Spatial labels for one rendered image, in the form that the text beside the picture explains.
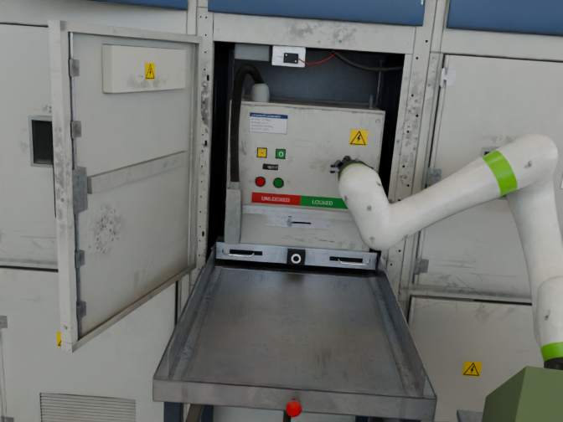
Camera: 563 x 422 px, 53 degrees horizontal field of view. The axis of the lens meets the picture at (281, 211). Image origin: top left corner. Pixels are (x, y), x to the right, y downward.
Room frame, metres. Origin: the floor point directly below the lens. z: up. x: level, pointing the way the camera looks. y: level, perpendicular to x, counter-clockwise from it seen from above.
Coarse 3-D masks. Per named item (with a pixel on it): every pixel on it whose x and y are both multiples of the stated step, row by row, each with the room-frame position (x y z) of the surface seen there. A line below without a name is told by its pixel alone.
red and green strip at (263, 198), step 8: (256, 200) 1.81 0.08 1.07; (264, 200) 1.81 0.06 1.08; (272, 200) 1.81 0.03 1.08; (280, 200) 1.81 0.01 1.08; (288, 200) 1.81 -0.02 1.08; (296, 200) 1.81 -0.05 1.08; (304, 200) 1.81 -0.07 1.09; (312, 200) 1.81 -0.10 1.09; (320, 200) 1.81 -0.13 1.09; (328, 200) 1.81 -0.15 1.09; (336, 200) 1.81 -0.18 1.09
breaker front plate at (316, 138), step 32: (288, 128) 1.81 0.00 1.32; (320, 128) 1.81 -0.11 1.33; (352, 128) 1.81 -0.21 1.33; (256, 160) 1.81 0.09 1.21; (288, 160) 1.81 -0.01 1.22; (320, 160) 1.81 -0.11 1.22; (256, 192) 1.81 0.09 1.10; (288, 192) 1.81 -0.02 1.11; (320, 192) 1.81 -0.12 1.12; (256, 224) 1.81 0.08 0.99; (320, 224) 1.80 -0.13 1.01; (352, 224) 1.81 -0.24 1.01
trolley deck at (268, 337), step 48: (192, 288) 1.57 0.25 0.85; (240, 288) 1.61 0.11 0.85; (288, 288) 1.63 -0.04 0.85; (336, 288) 1.66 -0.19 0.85; (240, 336) 1.30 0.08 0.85; (288, 336) 1.32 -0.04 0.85; (336, 336) 1.34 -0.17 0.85; (384, 336) 1.36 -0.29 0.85; (192, 384) 1.09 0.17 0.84; (240, 384) 1.09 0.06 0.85; (288, 384) 1.10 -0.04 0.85; (336, 384) 1.11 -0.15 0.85; (384, 384) 1.12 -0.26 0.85
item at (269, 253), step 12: (216, 252) 1.80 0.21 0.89; (240, 252) 1.80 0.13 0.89; (252, 252) 1.80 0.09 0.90; (264, 252) 1.80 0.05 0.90; (276, 252) 1.80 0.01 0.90; (312, 252) 1.79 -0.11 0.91; (324, 252) 1.79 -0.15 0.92; (336, 252) 1.79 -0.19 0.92; (348, 252) 1.79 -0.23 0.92; (360, 252) 1.79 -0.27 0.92; (372, 252) 1.80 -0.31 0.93; (312, 264) 1.79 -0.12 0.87; (324, 264) 1.79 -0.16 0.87; (336, 264) 1.79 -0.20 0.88; (372, 264) 1.79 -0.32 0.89
